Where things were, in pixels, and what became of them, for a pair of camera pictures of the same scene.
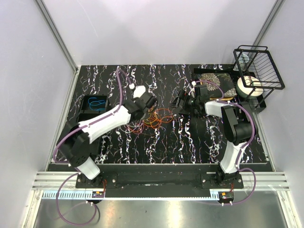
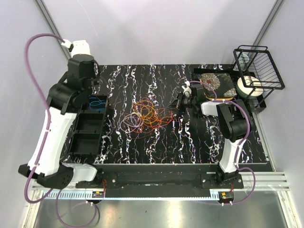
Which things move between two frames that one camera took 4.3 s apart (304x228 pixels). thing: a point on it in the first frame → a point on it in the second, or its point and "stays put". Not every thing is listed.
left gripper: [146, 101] → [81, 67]
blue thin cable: [94, 103] stays put
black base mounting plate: [158, 185] stays put
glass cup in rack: [243, 59] stays put
